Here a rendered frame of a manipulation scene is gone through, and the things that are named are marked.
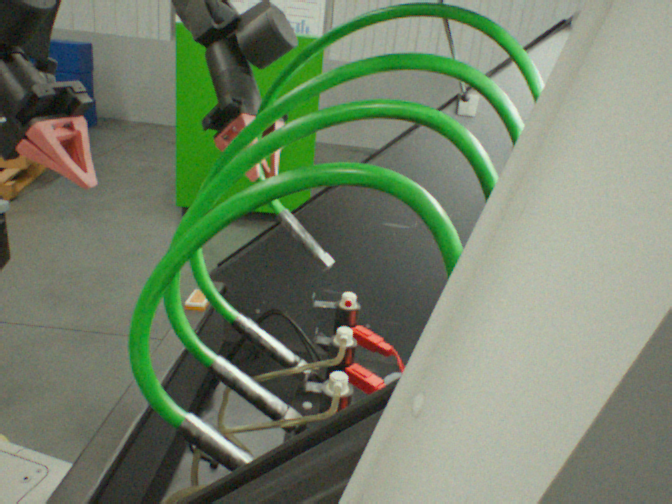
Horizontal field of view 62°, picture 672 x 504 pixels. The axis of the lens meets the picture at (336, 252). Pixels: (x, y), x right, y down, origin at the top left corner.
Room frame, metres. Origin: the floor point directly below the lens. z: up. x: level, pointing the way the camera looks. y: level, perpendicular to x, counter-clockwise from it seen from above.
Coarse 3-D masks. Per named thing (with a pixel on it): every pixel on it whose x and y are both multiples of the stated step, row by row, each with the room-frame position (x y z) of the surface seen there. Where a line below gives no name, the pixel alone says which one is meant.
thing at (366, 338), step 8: (352, 328) 0.56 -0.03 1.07; (360, 328) 0.55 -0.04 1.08; (352, 336) 0.55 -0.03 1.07; (360, 336) 0.54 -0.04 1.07; (368, 336) 0.54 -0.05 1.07; (376, 336) 0.54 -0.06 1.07; (360, 344) 0.54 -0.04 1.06; (368, 344) 0.54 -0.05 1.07; (376, 344) 0.53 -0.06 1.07; (384, 344) 0.53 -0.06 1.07; (384, 352) 0.52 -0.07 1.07
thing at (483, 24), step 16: (368, 16) 0.65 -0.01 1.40; (384, 16) 0.65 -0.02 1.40; (400, 16) 0.64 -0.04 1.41; (416, 16) 0.64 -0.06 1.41; (432, 16) 0.63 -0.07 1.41; (448, 16) 0.62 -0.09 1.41; (464, 16) 0.61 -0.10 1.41; (480, 16) 0.61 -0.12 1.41; (336, 32) 0.67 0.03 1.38; (352, 32) 0.67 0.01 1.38; (496, 32) 0.60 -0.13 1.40; (320, 48) 0.68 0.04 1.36; (512, 48) 0.59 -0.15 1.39; (288, 64) 0.69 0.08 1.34; (304, 64) 0.69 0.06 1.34; (528, 64) 0.58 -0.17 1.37; (288, 80) 0.70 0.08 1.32; (528, 80) 0.58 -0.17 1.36; (272, 96) 0.70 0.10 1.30; (272, 208) 0.70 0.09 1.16
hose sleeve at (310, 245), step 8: (280, 216) 0.69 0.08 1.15; (288, 216) 0.69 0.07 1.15; (288, 224) 0.68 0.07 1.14; (296, 224) 0.68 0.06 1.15; (296, 232) 0.68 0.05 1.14; (304, 232) 0.68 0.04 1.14; (304, 240) 0.67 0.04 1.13; (312, 240) 0.68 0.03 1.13; (304, 248) 0.67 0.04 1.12; (312, 248) 0.67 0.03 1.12; (320, 248) 0.67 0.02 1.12; (312, 256) 0.67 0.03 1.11; (320, 256) 0.67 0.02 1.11
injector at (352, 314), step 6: (336, 306) 0.56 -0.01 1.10; (336, 312) 0.56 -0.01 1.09; (342, 312) 0.56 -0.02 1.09; (348, 312) 0.56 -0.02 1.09; (354, 312) 0.56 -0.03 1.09; (336, 318) 0.56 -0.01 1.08; (342, 318) 0.56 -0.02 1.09; (348, 318) 0.56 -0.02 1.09; (354, 318) 0.56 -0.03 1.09; (336, 324) 0.56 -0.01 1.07; (342, 324) 0.56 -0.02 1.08; (348, 324) 0.56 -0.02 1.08; (354, 324) 0.56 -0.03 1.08; (336, 330) 0.56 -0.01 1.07; (324, 336) 0.57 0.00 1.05; (324, 348) 0.56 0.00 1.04
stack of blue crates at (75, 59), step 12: (60, 48) 6.12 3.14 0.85; (72, 48) 6.13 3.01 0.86; (84, 48) 6.30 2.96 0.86; (60, 60) 6.12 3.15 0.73; (72, 60) 6.13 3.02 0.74; (84, 60) 6.28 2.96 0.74; (60, 72) 6.11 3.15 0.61; (72, 72) 6.13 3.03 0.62; (84, 72) 6.27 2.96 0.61; (84, 84) 6.25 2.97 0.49; (96, 120) 6.49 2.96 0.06
